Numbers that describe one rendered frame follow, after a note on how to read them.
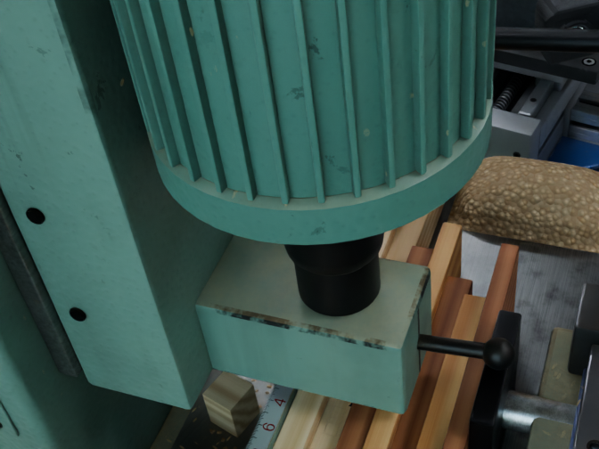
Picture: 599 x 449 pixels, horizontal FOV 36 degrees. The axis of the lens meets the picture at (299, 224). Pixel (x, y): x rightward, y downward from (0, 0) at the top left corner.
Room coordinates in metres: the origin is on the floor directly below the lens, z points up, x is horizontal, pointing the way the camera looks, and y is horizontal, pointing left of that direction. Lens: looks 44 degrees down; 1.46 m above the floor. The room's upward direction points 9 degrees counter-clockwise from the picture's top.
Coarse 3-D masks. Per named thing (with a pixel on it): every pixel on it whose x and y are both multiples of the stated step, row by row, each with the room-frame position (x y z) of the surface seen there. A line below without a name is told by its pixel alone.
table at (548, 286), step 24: (432, 240) 0.54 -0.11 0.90; (480, 240) 0.53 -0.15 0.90; (504, 240) 0.53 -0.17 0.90; (480, 264) 0.51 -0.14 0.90; (528, 264) 0.50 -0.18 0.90; (552, 264) 0.49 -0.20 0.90; (576, 264) 0.49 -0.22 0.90; (480, 288) 0.48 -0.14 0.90; (528, 288) 0.47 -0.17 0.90; (552, 288) 0.47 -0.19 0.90; (576, 288) 0.47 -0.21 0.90; (528, 312) 0.45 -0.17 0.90; (552, 312) 0.45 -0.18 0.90; (576, 312) 0.44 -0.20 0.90; (528, 336) 0.43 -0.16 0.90; (528, 360) 0.40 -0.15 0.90; (528, 384) 0.38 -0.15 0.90
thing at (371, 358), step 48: (240, 240) 0.44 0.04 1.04; (240, 288) 0.40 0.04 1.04; (288, 288) 0.39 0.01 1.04; (384, 288) 0.38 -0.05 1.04; (240, 336) 0.38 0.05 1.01; (288, 336) 0.36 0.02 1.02; (336, 336) 0.35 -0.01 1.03; (384, 336) 0.34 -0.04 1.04; (288, 384) 0.36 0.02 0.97; (336, 384) 0.35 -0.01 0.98; (384, 384) 0.33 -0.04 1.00
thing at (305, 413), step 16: (384, 240) 0.50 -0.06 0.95; (384, 256) 0.49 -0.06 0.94; (304, 400) 0.36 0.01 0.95; (320, 400) 0.36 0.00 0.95; (288, 416) 0.35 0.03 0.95; (304, 416) 0.35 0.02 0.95; (320, 416) 0.35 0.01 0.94; (288, 432) 0.34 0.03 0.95; (304, 432) 0.34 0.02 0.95; (288, 448) 0.33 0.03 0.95; (304, 448) 0.33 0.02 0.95
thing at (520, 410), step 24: (504, 312) 0.38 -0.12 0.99; (504, 336) 0.36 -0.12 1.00; (480, 384) 0.32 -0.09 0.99; (504, 384) 0.32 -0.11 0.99; (480, 408) 0.31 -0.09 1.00; (504, 408) 0.33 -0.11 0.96; (528, 408) 0.32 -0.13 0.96; (552, 408) 0.32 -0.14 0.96; (576, 408) 0.32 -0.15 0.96; (480, 432) 0.30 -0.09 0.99; (504, 432) 0.34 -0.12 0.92; (528, 432) 0.32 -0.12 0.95
